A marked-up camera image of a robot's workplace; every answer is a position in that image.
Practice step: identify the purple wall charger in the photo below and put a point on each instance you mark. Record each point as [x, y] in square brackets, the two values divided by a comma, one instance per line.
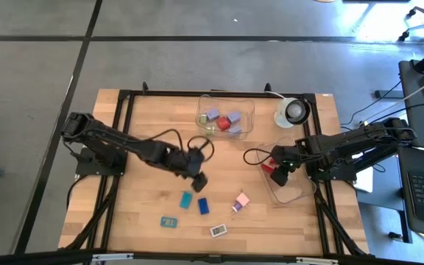
[236, 207]

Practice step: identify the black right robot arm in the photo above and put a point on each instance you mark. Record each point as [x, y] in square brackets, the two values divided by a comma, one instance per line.
[344, 141]

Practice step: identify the teal rectangular device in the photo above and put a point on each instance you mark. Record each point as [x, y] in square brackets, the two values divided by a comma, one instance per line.
[186, 200]

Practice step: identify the silver metal bracket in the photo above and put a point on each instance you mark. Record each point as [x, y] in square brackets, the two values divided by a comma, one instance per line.
[112, 257]
[317, 261]

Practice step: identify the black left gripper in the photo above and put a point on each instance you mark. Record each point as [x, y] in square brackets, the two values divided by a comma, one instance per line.
[186, 162]

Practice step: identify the green wall charger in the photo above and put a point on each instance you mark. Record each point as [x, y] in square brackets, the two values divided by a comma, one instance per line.
[203, 118]
[209, 130]

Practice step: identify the white digital display device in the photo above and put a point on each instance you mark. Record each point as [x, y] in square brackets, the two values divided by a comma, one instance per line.
[218, 230]

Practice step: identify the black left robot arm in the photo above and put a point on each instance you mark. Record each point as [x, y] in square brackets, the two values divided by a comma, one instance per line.
[123, 141]

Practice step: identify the black laptop desk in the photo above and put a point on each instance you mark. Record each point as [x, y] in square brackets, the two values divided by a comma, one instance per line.
[403, 221]

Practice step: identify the white paper sheet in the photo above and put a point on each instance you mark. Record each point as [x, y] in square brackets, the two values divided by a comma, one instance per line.
[364, 182]

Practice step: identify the silver chair base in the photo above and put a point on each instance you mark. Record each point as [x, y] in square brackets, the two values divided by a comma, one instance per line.
[423, 26]

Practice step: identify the blue rectangular box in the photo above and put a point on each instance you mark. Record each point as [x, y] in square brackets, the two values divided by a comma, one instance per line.
[203, 205]

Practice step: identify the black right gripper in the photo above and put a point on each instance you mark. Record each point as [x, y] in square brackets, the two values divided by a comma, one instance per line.
[285, 158]

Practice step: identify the pink wall charger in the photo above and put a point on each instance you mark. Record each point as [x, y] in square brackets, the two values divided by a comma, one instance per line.
[243, 199]

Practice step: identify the teal device with digits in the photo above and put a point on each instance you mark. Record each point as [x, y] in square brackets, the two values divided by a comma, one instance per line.
[168, 222]

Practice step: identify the black rig crossbar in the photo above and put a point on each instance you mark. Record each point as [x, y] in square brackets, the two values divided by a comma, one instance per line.
[212, 258]

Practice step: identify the clear plastic bin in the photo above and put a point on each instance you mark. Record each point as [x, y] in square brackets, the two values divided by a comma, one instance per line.
[245, 106]
[296, 191]

